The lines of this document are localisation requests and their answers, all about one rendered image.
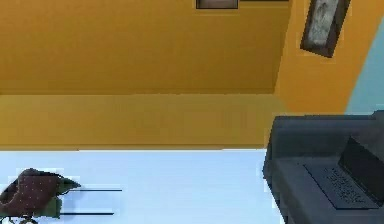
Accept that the dark grey sofa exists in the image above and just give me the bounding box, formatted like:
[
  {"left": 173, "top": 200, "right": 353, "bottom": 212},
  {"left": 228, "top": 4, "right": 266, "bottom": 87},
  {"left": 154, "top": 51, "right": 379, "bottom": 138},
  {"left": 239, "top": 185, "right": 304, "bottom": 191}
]
[{"left": 262, "top": 109, "right": 384, "bottom": 224}]

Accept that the dark framed brown picture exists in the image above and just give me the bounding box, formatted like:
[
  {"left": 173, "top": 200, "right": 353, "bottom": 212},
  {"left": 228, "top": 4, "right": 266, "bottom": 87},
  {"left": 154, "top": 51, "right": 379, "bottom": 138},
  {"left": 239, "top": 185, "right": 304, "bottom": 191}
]
[{"left": 195, "top": 0, "right": 240, "bottom": 10}]

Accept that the dark framed grey picture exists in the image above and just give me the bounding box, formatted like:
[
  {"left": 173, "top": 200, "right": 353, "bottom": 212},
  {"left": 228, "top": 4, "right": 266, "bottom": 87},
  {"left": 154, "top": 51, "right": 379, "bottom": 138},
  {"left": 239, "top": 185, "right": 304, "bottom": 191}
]
[{"left": 299, "top": 0, "right": 352, "bottom": 59}]

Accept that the black laptop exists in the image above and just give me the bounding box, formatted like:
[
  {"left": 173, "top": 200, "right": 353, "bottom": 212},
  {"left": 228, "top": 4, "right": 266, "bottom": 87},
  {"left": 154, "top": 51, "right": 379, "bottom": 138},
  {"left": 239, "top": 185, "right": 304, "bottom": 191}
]
[{"left": 302, "top": 135, "right": 384, "bottom": 211}]

